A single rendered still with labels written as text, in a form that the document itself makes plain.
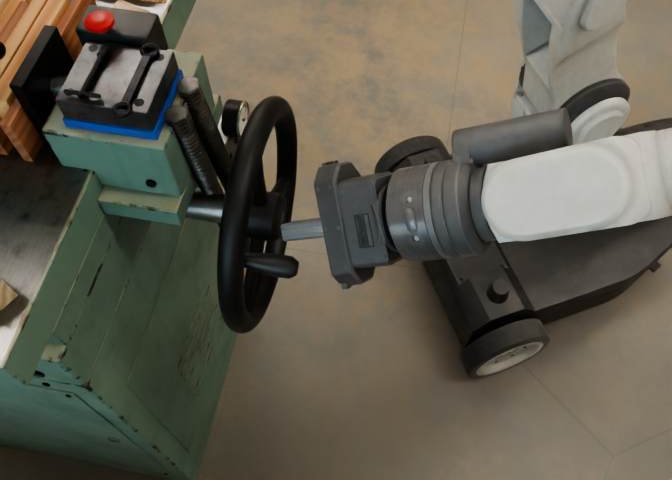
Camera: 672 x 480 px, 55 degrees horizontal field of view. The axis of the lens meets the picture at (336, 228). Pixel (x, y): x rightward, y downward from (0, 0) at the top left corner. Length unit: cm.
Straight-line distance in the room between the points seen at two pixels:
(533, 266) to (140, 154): 105
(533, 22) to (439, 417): 88
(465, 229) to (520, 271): 99
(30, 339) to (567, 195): 52
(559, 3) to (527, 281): 70
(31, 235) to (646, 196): 58
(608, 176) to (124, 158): 47
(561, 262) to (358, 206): 101
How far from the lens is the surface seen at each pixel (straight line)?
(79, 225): 76
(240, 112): 106
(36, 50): 77
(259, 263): 68
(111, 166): 75
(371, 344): 159
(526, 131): 56
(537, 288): 152
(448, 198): 55
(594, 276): 158
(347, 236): 61
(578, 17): 96
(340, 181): 62
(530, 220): 52
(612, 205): 50
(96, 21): 73
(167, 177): 73
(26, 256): 74
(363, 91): 201
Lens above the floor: 149
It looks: 60 degrees down
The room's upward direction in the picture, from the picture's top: straight up
